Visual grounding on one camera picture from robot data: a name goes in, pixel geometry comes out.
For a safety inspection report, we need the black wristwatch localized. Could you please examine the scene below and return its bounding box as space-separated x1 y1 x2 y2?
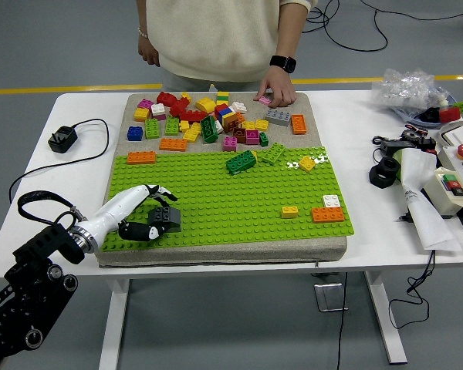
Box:
269 54 298 75

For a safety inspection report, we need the black hanging cable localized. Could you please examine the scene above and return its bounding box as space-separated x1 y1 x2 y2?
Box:
335 271 349 370
388 250 436 330

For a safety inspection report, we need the black motor with red wires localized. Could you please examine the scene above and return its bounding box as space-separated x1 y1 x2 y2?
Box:
400 129 437 153

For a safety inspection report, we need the white table leg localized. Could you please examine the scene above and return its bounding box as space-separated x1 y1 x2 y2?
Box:
98 277 130 370
363 271 408 365

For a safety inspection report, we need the yellow long brick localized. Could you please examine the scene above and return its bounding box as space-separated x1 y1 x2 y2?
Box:
182 122 202 144

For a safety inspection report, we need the red long brick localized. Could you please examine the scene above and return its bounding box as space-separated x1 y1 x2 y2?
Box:
179 109 208 124

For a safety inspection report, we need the orange long brick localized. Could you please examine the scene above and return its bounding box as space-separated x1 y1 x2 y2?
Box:
127 150 157 166
290 113 308 135
311 206 346 224
158 137 188 152

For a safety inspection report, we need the black plug cord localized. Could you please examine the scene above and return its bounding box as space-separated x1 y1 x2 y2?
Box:
8 118 110 204

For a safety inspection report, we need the person's right hand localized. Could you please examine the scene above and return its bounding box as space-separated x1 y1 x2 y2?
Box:
137 35 162 67

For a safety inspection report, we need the pale blue bowl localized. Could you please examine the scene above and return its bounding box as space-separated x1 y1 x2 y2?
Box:
391 94 463 126

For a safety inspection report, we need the yellow arch brick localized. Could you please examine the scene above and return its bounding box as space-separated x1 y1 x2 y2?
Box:
194 96 218 115

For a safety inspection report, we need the small black part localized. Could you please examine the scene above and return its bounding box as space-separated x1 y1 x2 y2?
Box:
418 107 441 123

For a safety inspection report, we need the metal floor plate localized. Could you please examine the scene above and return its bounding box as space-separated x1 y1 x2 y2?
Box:
313 283 349 312

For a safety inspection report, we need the green studded baseplate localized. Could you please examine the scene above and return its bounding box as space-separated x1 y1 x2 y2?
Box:
99 146 355 251

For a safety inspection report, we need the black power adapter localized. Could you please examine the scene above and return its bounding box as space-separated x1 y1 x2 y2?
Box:
379 139 417 156

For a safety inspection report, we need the small white switch box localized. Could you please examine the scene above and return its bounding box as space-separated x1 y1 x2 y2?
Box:
423 166 463 220

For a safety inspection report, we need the black power plug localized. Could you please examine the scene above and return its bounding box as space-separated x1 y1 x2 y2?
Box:
48 126 79 154

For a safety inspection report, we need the light grey long brick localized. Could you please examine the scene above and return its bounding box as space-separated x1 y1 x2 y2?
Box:
264 108 293 127

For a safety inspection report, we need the dark grey sloped brick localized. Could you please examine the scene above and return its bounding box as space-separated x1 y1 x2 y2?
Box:
162 207 183 233
147 207 165 227

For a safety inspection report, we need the large black nut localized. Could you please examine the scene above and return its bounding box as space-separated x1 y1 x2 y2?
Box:
368 156 401 190

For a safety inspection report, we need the white flat device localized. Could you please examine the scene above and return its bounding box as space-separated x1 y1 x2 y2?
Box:
438 120 463 150

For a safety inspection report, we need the grey-brown mat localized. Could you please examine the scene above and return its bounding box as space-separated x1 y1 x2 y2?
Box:
92 91 348 269

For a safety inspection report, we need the control box with buttons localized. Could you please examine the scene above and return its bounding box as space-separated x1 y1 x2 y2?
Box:
436 143 463 232

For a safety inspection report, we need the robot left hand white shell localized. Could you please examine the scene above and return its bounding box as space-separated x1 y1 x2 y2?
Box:
76 183 178 254

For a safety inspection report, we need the clear plastic bag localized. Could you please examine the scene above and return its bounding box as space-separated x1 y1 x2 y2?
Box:
371 68 455 119

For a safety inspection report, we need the black floor cable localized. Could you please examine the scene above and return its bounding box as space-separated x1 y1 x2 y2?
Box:
360 0 463 21
301 0 389 52

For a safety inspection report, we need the dark green long brick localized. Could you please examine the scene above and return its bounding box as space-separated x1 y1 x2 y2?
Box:
225 150 258 177
199 115 220 144

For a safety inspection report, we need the person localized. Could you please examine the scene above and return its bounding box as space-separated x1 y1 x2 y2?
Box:
135 0 319 93

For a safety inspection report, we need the red sloped brick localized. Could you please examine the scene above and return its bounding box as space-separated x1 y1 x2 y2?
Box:
156 91 177 108

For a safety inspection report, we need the person's left hand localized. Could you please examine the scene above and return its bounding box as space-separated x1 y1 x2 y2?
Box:
252 64 298 109

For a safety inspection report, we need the white paper sheet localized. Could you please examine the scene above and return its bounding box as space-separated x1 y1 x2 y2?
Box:
399 148 463 252

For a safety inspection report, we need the brown orange blue red tower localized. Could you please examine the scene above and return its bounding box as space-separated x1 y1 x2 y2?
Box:
214 102 243 134

